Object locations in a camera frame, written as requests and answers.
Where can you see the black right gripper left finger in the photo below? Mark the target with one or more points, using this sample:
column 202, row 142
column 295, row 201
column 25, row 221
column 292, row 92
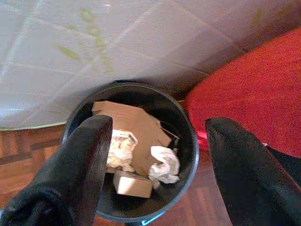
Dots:
column 77, row 169

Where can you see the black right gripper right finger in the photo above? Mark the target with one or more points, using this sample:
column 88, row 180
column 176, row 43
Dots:
column 247, row 179

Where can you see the white tissue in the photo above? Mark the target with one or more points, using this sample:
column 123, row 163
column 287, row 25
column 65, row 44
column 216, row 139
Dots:
column 164, row 164

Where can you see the white printed paper wrapper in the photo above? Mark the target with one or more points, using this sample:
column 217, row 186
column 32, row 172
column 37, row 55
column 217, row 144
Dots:
column 122, row 141

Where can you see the small cardboard box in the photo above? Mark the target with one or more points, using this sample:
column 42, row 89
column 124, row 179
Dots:
column 131, row 186

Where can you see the brown cardboard sheet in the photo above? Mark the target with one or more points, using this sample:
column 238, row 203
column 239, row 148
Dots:
column 141, row 131

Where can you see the red pillow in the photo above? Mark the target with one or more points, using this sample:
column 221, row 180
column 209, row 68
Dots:
column 247, row 94

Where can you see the black round waste bin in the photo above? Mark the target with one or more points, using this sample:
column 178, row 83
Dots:
column 164, row 101

